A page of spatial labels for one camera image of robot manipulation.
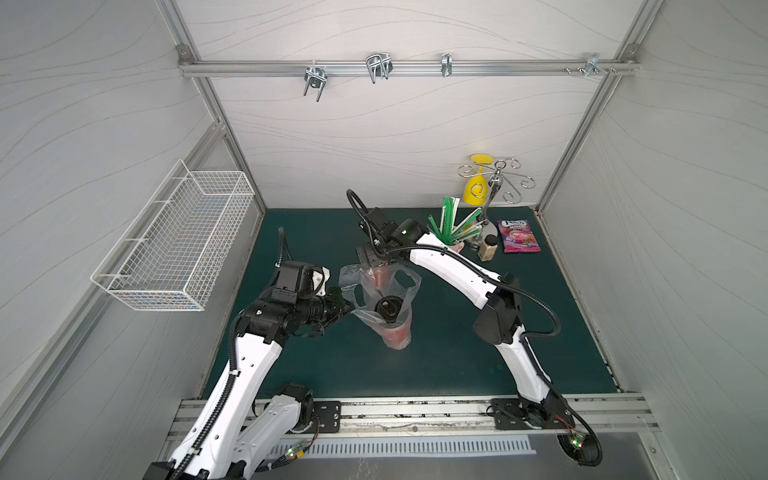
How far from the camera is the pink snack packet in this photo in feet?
3.59

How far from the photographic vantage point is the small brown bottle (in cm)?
100

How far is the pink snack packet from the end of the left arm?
2.24 ft

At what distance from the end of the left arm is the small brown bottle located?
0.54 m

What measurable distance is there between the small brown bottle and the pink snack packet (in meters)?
0.09

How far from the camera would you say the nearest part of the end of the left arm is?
48cm

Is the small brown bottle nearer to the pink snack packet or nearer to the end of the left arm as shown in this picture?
Result: the pink snack packet
